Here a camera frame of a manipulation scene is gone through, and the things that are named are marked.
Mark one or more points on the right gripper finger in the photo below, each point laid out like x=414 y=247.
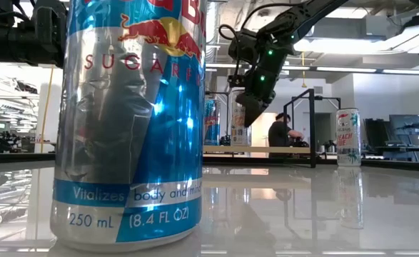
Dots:
x=257 y=105

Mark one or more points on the white Celsius Tropical Vibe can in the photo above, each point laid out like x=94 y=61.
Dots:
x=238 y=121

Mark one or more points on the blue silver Red Bull can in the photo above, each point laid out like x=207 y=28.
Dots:
x=123 y=142
x=212 y=121

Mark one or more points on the white Celsius Peach Vibe can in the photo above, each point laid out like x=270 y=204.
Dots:
x=348 y=139

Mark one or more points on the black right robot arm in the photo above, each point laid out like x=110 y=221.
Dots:
x=302 y=16

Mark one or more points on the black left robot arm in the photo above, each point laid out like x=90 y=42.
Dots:
x=5 y=43

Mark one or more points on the black background robot arm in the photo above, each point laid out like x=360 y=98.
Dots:
x=225 y=141
x=302 y=143

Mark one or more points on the person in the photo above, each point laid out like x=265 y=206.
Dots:
x=278 y=137

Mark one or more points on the long linear ceiling light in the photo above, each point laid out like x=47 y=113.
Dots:
x=337 y=69

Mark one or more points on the gray monitor screen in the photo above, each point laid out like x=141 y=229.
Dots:
x=407 y=128

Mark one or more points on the silver spiral ventilation duct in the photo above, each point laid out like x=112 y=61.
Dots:
x=212 y=21

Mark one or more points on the black aluminium table frame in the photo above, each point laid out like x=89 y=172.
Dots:
x=16 y=158

